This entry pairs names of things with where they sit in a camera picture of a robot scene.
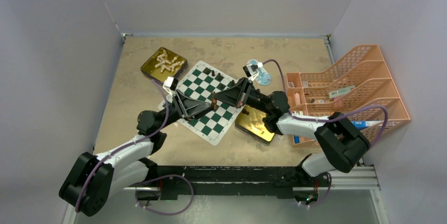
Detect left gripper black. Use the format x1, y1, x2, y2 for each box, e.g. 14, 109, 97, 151
155, 89, 213, 131

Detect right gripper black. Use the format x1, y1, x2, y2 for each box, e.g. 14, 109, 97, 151
212, 77, 272, 114

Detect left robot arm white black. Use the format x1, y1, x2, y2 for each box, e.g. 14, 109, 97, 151
59, 91, 216, 217

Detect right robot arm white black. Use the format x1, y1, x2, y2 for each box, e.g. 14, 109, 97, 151
213, 77, 371, 186

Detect gold tin brown pieces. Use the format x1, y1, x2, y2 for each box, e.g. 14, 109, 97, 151
235, 105, 275, 145

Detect green white chess mat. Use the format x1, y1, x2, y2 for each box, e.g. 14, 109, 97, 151
177, 61, 242, 145

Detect gold tin white pieces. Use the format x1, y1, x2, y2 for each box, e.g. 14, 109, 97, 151
140, 47, 188, 82

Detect white chess pieces pile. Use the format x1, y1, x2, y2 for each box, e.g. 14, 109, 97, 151
154, 49, 186, 73

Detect blue white packaged item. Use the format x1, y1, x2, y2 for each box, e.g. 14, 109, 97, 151
255, 67, 272, 86

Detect white label card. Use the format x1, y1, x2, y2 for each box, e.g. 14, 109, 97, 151
328, 85, 355, 100

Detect blue box in organizer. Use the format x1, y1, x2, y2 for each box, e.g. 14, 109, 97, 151
352, 121, 383, 130

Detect peach plastic file organizer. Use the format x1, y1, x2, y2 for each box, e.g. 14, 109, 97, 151
285, 45, 410, 141

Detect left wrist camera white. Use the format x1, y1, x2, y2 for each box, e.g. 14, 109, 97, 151
162, 76, 179, 95

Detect black metal base frame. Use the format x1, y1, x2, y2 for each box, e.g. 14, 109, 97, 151
136, 165, 331, 203

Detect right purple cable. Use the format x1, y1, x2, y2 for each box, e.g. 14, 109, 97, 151
261, 59, 389, 209

